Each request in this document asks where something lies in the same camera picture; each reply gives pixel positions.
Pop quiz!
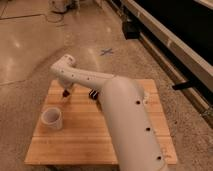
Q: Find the dark red pepper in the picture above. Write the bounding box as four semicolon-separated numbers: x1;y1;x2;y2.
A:
62;90;70;98

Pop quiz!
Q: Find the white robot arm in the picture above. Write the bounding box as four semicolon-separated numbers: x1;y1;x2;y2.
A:
51;55;170;171

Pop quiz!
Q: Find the white ceramic cup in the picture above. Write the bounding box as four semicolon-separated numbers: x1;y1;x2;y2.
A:
41;107;63;130

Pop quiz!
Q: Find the wooden table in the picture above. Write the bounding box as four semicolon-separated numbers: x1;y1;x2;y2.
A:
24;79;178;171

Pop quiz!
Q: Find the black box on floor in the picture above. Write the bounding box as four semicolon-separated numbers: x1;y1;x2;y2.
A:
122;22;140;39

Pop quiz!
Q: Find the white base in background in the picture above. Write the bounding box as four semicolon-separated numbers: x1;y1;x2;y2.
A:
49;0;80;13

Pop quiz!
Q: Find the long wall bench rail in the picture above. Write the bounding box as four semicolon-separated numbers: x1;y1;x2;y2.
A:
99;0;213;128

